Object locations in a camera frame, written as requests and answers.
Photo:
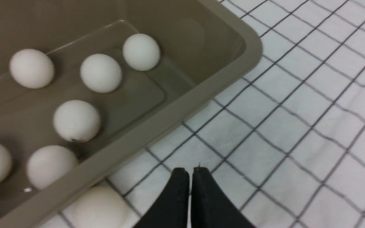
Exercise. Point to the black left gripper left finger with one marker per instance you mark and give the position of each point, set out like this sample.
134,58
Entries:
170,210

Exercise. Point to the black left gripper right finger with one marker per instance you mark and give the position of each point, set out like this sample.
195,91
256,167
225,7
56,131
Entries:
210,207

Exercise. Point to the white ping-pong ball hidden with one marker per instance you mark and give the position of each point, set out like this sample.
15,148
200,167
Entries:
31,68

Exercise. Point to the white ping-pong ball with logo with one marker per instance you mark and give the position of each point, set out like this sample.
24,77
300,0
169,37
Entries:
100,207

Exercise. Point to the white grid-pattern tablecloth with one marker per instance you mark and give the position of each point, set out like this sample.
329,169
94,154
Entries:
286,142

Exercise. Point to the olive green plastic bin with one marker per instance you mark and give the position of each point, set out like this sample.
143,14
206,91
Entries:
204,48

